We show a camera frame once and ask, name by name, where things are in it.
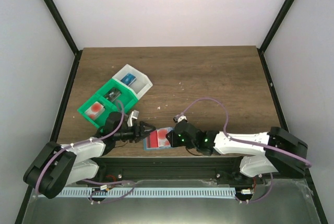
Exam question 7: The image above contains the blue leather card holder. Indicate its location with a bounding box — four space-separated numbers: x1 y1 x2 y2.
143 138 168 150

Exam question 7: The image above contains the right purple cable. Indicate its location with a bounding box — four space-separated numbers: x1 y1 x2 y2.
177 98 313 169

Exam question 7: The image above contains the red white card stack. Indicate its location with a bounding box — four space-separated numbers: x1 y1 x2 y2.
85 101 105 121

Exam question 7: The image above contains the blue VIP card stack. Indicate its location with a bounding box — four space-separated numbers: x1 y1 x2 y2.
121 73 136 86

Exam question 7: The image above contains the black card stack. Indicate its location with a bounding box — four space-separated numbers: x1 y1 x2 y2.
104 87 121 102

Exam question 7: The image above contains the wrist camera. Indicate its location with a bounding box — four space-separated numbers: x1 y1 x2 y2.
127 110 139 127
173 114 188 124

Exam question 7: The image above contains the right black frame post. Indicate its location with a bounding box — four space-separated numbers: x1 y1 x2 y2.
259 0 311 52

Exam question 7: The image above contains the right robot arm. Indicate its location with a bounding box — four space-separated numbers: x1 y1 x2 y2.
166 120 310 179

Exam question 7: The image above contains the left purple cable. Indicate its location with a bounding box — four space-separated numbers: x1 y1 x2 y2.
34 100 131 196

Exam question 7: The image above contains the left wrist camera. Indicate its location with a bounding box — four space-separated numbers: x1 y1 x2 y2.
127 110 139 127

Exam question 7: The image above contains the purple cable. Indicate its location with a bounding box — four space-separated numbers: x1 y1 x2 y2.
34 100 131 196
177 98 313 169

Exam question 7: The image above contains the black frame post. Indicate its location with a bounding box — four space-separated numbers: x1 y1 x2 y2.
259 0 311 52
28 0 80 55

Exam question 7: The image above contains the green plastic bin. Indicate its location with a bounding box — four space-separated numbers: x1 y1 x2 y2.
78 94 120 128
95 79 138 113

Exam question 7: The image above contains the left black frame post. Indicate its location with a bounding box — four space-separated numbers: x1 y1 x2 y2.
28 0 80 55

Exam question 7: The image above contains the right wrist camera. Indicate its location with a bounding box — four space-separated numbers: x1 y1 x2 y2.
173 114 188 124

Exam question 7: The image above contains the green plastic bin front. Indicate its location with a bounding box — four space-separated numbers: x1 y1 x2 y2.
78 94 120 128

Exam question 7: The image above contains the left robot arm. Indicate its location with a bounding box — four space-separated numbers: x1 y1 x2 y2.
23 110 156 199

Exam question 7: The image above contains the white red circle card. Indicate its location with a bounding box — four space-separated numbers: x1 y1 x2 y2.
157 127 173 148

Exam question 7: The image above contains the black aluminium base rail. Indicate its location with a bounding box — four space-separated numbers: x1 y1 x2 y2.
33 157 308 185

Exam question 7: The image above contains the light blue cable duct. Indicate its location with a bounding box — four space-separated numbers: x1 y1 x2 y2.
58 187 236 199

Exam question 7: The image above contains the white plastic bin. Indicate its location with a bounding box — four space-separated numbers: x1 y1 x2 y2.
112 64 153 100

